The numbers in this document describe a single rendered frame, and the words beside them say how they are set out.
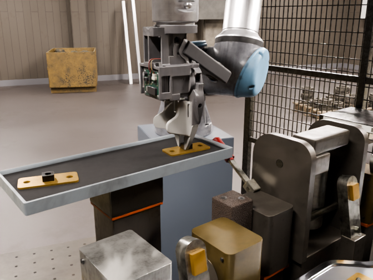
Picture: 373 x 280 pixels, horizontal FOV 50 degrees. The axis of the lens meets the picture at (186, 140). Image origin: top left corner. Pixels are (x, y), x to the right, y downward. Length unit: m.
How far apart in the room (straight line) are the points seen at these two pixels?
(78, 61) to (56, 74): 0.45
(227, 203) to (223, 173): 0.38
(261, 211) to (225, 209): 0.06
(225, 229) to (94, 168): 0.23
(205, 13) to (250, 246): 6.37
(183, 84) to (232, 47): 0.30
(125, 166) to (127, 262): 0.20
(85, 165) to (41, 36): 8.35
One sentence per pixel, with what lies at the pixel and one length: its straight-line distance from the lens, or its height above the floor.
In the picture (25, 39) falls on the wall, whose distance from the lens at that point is 8.99.
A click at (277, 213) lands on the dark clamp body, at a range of 0.70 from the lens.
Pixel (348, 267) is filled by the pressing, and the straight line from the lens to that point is 0.74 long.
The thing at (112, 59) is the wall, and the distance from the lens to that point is 9.19.
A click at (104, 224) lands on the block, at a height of 1.06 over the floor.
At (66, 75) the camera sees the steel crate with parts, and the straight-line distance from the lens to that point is 7.77.
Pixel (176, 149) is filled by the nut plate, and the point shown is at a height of 1.16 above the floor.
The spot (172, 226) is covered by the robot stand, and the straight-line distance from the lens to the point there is 1.05.
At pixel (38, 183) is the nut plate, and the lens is 0.62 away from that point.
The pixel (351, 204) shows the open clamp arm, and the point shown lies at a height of 1.05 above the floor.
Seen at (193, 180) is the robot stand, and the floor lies 1.00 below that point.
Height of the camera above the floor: 1.39
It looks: 17 degrees down
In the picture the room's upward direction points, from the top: straight up
